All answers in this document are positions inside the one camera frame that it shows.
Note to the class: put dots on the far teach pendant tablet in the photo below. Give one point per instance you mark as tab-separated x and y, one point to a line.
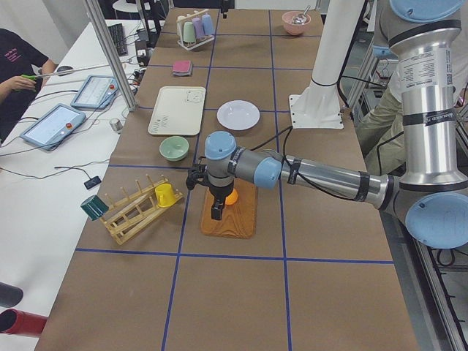
96	93

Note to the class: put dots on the wooden cutting board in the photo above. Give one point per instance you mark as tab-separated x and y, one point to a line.
238	219

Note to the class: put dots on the dark green mug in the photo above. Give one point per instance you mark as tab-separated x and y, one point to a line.
94	207

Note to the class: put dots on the white wire cup rack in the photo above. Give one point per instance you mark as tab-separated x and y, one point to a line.
181	19

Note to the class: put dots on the yellow mug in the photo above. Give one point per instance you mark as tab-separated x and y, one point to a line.
165	195

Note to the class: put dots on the green ceramic bowl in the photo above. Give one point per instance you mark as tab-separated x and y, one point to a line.
174	148

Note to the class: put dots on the orange fruit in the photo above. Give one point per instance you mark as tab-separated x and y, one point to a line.
232	198

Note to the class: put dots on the aluminium frame post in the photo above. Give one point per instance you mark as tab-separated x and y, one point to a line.
103	35

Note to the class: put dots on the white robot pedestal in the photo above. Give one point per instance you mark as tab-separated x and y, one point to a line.
318	107

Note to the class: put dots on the pink bowl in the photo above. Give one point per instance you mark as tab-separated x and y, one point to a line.
292	29

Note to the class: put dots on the metal scoop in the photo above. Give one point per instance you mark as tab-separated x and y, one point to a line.
301	17

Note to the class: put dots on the cream bear tray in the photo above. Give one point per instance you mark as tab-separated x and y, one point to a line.
178	110

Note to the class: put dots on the white round plate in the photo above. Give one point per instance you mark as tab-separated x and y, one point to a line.
238	115

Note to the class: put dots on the wooden drying rack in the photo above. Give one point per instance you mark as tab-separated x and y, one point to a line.
130	215

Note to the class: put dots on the teach pendant tablet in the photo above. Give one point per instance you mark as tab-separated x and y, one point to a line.
51	129
96	93

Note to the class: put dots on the purple tumbler cup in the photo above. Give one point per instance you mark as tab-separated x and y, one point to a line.
198	26

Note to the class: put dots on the black keyboard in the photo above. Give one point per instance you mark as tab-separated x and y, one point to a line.
118	38

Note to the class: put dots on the standing person white shirt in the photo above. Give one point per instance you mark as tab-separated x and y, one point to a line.
380	133

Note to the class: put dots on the near teach pendant tablet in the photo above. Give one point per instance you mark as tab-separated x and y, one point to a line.
51	129

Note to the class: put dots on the green tumbler cup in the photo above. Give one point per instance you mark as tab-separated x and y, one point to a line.
189	33

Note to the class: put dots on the small black puck device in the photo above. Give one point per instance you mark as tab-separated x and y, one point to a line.
92	182

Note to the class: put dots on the seated person black shirt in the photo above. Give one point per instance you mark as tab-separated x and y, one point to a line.
18	90

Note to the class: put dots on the black computer mouse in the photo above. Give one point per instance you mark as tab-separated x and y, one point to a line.
64	70

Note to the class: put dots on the grey folded cloth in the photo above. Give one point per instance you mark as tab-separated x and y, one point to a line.
182	73

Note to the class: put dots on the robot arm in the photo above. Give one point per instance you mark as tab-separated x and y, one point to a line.
430	199

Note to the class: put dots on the blue tumbler cup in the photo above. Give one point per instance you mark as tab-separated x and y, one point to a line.
207	23

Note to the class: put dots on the red cylinder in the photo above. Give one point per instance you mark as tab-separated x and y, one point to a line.
17	322

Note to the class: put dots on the small metal can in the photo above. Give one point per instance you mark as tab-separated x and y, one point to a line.
116	125

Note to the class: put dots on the pink folded cloth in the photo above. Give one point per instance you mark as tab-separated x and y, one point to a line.
182	65

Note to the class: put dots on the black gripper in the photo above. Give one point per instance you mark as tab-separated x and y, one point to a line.
220	192

